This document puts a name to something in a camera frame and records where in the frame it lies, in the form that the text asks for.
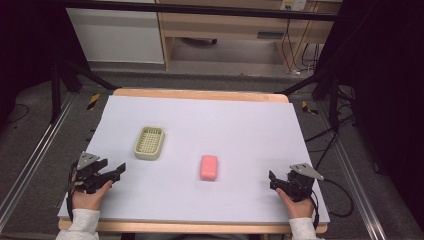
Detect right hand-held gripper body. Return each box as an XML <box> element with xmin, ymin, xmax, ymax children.
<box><xmin>285</xmin><ymin>162</ymin><xmax>325</xmax><ymax>203</ymax></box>

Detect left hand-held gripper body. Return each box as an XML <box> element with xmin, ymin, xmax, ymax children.
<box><xmin>73</xmin><ymin>151</ymin><xmax>110</xmax><ymax>195</ymax></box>

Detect person's right hand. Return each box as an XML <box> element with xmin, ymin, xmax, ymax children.
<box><xmin>275</xmin><ymin>187</ymin><xmax>316</xmax><ymax>220</ymax></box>

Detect person's left hand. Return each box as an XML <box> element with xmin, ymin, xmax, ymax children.
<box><xmin>71</xmin><ymin>179</ymin><xmax>114</xmax><ymax>212</ymax></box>

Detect beige plastic soap dish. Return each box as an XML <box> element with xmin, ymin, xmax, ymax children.
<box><xmin>133</xmin><ymin>125</ymin><xmax>166</xmax><ymax>162</ymax></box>

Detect yellow black tape strip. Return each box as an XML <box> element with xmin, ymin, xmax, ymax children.
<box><xmin>301</xmin><ymin>100</ymin><xmax>320</xmax><ymax>116</ymax></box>
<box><xmin>86</xmin><ymin>92</ymin><xmax>101</xmax><ymax>112</ymax></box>

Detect pink soap bar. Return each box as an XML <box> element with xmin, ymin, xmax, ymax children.
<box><xmin>199</xmin><ymin>154</ymin><xmax>219</xmax><ymax>182</ymax></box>

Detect white foam board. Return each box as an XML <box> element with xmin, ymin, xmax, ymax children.
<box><xmin>57</xmin><ymin>95</ymin><xmax>331</xmax><ymax>226</ymax></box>

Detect black metal stand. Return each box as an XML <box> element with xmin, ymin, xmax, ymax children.
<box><xmin>274</xmin><ymin>65</ymin><xmax>356</xmax><ymax>132</ymax></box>
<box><xmin>49</xmin><ymin>58</ymin><xmax>120</xmax><ymax>125</ymax></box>

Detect wooden table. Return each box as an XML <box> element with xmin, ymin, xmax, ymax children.
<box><xmin>57</xmin><ymin>87</ymin><xmax>330</xmax><ymax>235</ymax></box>

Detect white cabinet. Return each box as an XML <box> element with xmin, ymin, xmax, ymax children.
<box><xmin>65</xmin><ymin>7</ymin><xmax>165</xmax><ymax>65</ymax></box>

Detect black curtain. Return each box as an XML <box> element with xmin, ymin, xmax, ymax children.
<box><xmin>0</xmin><ymin>0</ymin><xmax>91</xmax><ymax>125</ymax></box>
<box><xmin>314</xmin><ymin>0</ymin><xmax>424</xmax><ymax>231</ymax></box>

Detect wooden desk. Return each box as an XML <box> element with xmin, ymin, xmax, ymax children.
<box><xmin>155</xmin><ymin>0</ymin><xmax>338</xmax><ymax>73</ymax></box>

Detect white power outlet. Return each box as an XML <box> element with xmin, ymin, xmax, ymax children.
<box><xmin>280</xmin><ymin>0</ymin><xmax>307</xmax><ymax>12</ymax></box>

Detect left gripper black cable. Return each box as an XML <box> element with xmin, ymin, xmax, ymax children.
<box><xmin>65</xmin><ymin>161</ymin><xmax>80</xmax><ymax>223</ymax></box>

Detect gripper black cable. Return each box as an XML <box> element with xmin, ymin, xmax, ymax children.
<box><xmin>309</xmin><ymin>177</ymin><xmax>355</xmax><ymax>231</ymax></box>
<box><xmin>65</xmin><ymin>161</ymin><xmax>80</xmax><ymax>223</ymax></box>

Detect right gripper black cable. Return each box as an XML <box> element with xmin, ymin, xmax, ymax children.
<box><xmin>309</xmin><ymin>177</ymin><xmax>355</xmax><ymax>231</ymax></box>

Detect black floor cables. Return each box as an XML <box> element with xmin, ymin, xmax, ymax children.
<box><xmin>303</xmin><ymin>85</ymin><xmax>358</xmax><ymax>170</ymax></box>

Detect metal floor rail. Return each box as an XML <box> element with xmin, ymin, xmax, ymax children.
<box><xmin>318</xmin><ymin>99</ymin><xmax>382</xmax><ymax>240</ymax></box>
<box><xmin>0</xmin><ymin>93</ymin><xmax>77</xmax><ymax>232</ymax></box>

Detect hanging desk cables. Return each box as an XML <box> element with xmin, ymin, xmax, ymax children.
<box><xmin>280</xmin><ymin>19</ymin><xmax>322</xmax><ymax>74</ymax></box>

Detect black horizontal frame bar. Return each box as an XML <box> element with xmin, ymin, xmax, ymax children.
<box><xmin>62</xmin><ymin>0</ymin><xmax>338</xmax><ymax>22</ymax></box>

